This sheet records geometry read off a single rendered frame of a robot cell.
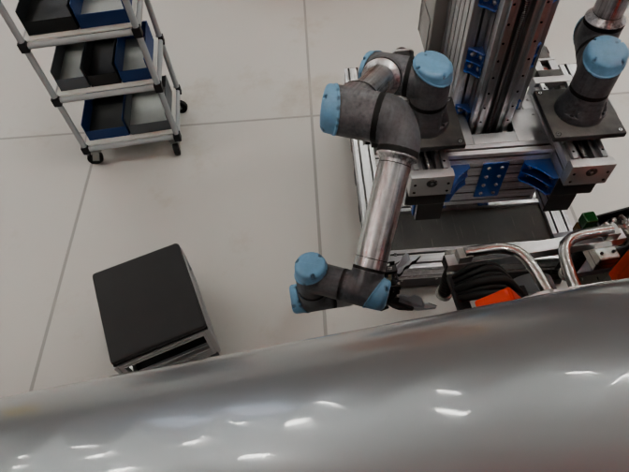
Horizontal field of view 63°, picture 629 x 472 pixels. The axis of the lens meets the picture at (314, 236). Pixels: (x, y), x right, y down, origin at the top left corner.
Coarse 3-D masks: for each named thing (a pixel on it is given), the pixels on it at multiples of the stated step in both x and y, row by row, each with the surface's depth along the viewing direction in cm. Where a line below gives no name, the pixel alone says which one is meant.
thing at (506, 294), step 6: (504, 288) 92; (510, 288) 91; (492, 294) 92; (498, 294) 92; (504, 294) 91; (510, 294) 90; (516, 294) 93; (480, 300) 93; (486, 300) 93; (492, 300) 92; (498, 300) 91; (504, 300) 91; (510, 300) 90
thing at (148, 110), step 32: (0, 0) 196; (32, 0) 219; (64, 0) 217; (96, 0) 220; (128, 0) 203; (32, 32) 212; (64, 32) 213; (96, 32) 213; (128, 32) 213; (160, 32) 256; (32, 64) 218; (64, 64) 242; (96, 64) 238; (128, 64) 241; (160, 64) 247; (64, 96) 236; (96, 96) 237; (128, 96) 268; (160, 96) 242; (96, 128) 264; (128, 128) 261; (160, 128) 264; (96, 160) 272
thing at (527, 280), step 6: (522, 276) 121; (528, 276) 120; (516, 282) 121; (522, 282) 120; (528, 282) 119; (534, 282) 119; (552, 282) 121; (528, 288) 119; (534, 288) 118; (528, 294) 118
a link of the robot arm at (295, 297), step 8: (296, 288) 124; (296, 296) 123; (296, 304) 124; (304, 304) 124; (312, 304) 123; (320, 304) 124; (328, 304) 124; (336, 304) 125; (296, 312) 125; (304, 312) 126
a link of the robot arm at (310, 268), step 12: (312, 252) 116; (300, 264) 114; (312, 264) 114; (324, 264) 114; (300, 276) 114; (312, 276) 113; (324, 276) 115; (336, 276) 114; (300, 288) 118; (312, 288) 116; (324, 288) 115; (336, 288) 114; (312, 300) 121
